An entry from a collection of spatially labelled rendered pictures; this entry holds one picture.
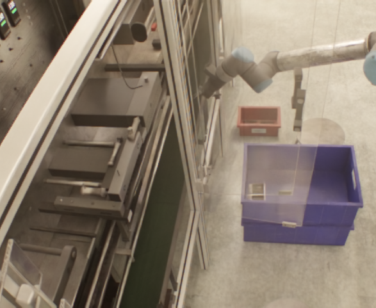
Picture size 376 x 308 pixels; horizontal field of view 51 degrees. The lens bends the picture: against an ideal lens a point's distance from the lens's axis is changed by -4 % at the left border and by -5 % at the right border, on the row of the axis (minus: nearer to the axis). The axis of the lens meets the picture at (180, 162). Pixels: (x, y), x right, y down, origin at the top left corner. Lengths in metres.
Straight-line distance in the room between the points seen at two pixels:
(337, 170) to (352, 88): 1.10
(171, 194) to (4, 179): 1.37
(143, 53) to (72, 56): 1.72
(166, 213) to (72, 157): 0.49
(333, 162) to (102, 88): 1.36
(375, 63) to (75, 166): 1.10
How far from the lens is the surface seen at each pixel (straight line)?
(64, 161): 1.54
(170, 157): 1.94
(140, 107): 1.58
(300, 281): 2.33
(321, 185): 2.41
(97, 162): 1.49
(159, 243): 1.70
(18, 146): 0.52
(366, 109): 3.26
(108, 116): 1.63
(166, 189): 1.83
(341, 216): 2.20
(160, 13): 1.18
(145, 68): 1.94
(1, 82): 1.43
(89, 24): 0.71
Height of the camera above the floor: 2.11
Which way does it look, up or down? 49 degrees down
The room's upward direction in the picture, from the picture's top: 10 degrees counter-clockwise
